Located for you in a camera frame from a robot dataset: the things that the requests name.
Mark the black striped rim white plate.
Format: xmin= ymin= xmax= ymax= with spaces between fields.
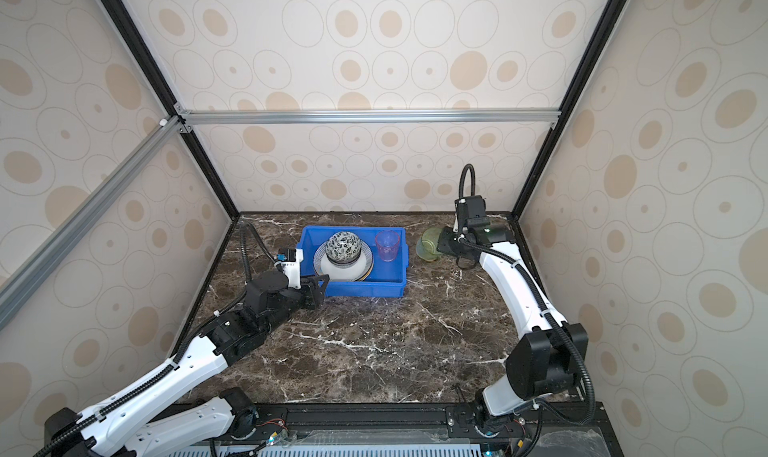
xmin=313 ymin=242 xmax=374 ymax=282

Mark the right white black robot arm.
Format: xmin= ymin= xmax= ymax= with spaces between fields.
xmin=438 ymin=195 xmax=597 ymax=434

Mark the pink translucent cup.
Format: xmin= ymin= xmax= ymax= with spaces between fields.
xmin=375 ymin=230 xmax=400 ymax=262

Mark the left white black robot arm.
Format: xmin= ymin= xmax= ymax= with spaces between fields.
xmin=38 ymin=270 xmax=330 ymax=456

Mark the green translucent cup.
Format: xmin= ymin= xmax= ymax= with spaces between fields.
xmin=416 ymin=226 xmax=443 ymax=262

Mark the horizontal aluminium back rail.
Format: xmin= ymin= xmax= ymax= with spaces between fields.
xmin=181 ymin=107 xmax=560 ymax=125

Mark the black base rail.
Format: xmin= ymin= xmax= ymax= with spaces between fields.
xmin=107 ymin=401 xmax=625 ymax=457

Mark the red leaf pattern bowl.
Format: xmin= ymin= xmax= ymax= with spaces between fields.
xmin=325 ymin=231 xmax=362 ymax=266

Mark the left diagonal aluminium rail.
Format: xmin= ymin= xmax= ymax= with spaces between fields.
xmin=1 ymin=115 xmax=182 ymax=327

